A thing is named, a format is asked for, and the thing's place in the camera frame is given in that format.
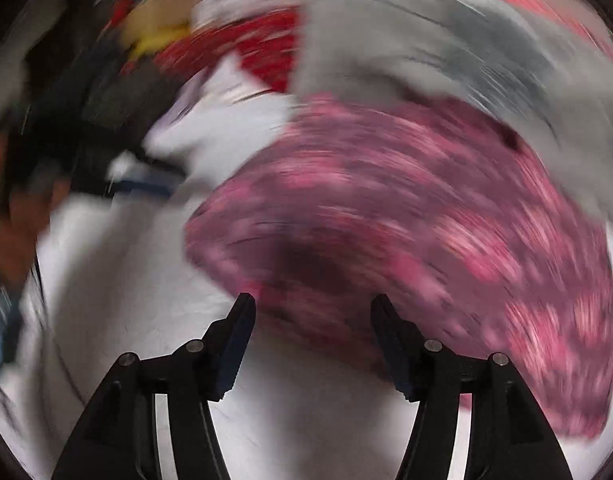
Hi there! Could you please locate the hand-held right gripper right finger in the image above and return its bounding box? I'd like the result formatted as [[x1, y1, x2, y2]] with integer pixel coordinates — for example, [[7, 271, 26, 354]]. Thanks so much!
[[370, 294, 575, 480]]

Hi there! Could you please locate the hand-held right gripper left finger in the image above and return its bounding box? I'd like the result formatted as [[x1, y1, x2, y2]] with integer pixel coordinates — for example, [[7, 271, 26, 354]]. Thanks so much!
[[51, 292, 257, 480]]

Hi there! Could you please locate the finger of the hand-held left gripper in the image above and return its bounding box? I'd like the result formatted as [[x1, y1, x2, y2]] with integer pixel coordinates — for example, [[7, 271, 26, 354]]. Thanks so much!
[[106, 152, 187, 200]]

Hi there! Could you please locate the pink floral long-sleeve shirt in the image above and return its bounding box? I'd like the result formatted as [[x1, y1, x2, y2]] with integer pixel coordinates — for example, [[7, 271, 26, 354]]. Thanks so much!
[[185, 92, 613, 438]]

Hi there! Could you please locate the person's left forearm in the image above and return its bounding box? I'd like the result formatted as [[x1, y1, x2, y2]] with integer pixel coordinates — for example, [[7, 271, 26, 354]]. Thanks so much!
[[0, 140, 70, 286]]

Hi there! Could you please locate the olive green jacket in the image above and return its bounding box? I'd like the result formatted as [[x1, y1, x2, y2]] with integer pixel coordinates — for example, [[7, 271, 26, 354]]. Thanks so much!
[[16, 35, 197, 161]]

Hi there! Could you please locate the white quilted bed cover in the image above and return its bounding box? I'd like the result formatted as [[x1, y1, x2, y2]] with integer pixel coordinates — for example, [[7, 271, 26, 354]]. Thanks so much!
[[0, 55, 487, 480]]

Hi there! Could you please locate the yellow box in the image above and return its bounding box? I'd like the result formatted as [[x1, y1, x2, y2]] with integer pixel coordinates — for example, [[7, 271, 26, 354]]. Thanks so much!
[[121, 0, 194, 58]]

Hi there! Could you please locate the red printed blanket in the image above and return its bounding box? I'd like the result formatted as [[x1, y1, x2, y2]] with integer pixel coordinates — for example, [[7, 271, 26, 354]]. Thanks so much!
[[106, 0, 613, 96]]

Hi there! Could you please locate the grey floral pillow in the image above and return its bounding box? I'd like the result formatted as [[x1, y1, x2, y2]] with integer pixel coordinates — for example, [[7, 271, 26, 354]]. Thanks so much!
[[289, 0, 612, 221]]

